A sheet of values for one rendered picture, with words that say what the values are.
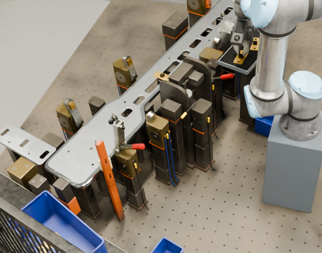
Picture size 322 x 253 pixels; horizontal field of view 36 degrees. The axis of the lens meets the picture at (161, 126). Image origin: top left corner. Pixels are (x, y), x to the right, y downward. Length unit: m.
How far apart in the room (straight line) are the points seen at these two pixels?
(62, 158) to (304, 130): 0.93
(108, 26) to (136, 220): 1.42
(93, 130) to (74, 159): 0.16
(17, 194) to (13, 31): 2.86
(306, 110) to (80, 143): 0.89
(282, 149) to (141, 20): 1.58
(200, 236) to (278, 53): 0.88
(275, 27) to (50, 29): 3.27
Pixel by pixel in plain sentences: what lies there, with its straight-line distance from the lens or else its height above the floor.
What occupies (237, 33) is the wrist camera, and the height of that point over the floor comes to 1.32.
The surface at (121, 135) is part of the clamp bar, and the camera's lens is 1.81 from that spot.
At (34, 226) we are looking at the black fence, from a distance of 1.16.
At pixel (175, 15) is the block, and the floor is 1.03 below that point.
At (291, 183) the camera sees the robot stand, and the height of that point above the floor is 0.88.
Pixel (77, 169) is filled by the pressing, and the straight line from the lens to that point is 1.94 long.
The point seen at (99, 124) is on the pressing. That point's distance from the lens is 2.08.
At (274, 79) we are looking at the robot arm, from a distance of 1.59.
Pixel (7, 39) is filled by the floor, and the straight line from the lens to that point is 4.54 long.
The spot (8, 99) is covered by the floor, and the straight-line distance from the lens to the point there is 3.92.
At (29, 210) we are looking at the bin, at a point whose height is 1.13.
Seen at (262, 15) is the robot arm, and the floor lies 1.69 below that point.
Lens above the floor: 2.47
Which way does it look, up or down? 47 degrees down
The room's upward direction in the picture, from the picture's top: 8 degrees counter-clockwise
